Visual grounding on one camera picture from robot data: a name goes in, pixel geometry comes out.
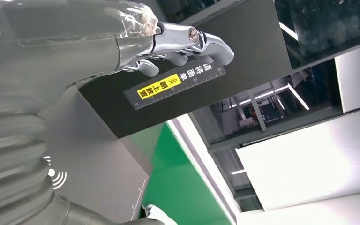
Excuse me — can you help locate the black inbound scanner machine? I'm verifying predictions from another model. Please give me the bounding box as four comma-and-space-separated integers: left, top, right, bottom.
39, 0, 360, 225

